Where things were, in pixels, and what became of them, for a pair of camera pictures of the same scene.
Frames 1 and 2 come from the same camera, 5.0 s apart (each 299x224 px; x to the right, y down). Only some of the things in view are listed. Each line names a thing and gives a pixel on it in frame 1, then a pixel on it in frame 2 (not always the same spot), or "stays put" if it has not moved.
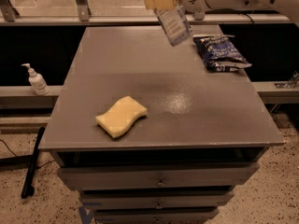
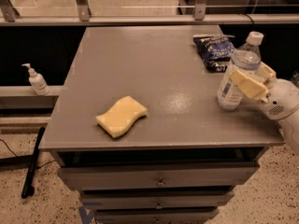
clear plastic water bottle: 173,21 → 247,58
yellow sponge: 118,120 stays put
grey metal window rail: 80,15 stays put
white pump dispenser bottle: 37,81 stays put
